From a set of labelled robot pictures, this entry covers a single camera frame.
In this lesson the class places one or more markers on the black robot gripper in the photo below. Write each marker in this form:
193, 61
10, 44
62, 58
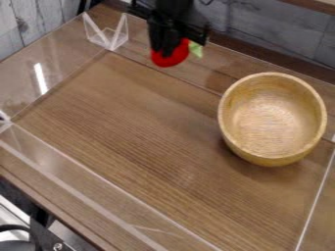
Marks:
183, 20

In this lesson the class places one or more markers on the red felt strawberry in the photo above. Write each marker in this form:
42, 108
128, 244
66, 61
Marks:
187, 47

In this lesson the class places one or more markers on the light wooden bowl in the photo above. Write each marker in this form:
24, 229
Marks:
272, 118

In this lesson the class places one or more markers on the clear acrylic corner bracket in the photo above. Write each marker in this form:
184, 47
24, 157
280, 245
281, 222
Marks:
107, 38

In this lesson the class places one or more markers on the clear acrylic tray wall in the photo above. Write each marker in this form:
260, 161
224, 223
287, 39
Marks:
112, 144

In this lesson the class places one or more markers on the black metal table bracket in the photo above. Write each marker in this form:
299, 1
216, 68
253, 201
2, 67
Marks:
48, 241

